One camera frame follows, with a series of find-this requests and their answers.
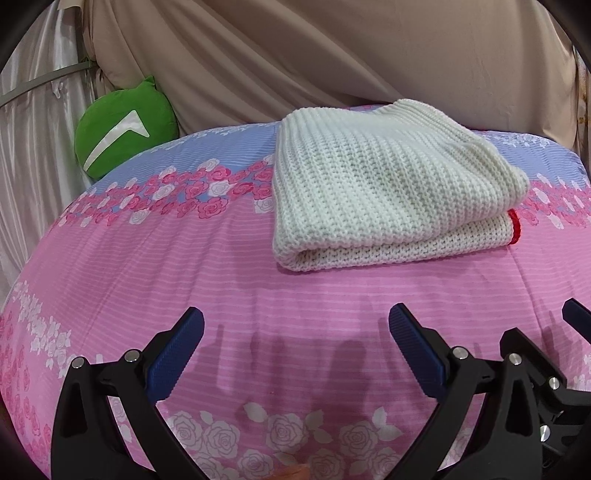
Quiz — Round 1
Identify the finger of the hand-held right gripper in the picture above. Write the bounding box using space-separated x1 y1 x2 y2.
501 327 591 464
562 298 591 335

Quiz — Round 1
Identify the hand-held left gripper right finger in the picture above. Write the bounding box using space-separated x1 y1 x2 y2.
388 302 550 480

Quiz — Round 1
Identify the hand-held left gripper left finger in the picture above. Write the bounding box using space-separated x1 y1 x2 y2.
51 307 206 480

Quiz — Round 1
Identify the white red navy knitted sweater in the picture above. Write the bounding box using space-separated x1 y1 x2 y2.
271 98 531 274

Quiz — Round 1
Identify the pink and blue floral bedsheet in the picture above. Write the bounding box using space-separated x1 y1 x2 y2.
0 104 591 480

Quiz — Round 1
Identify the pale satin curtain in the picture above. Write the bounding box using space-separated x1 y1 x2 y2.
0 9 102 301

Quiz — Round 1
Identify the green cushion with white mark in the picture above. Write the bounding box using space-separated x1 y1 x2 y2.
75 75 180 182

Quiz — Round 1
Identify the grey curved metal rod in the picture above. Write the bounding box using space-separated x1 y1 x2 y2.
0 62 95 108

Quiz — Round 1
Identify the beige draped cloth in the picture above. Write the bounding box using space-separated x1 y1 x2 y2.
83 0 583 155

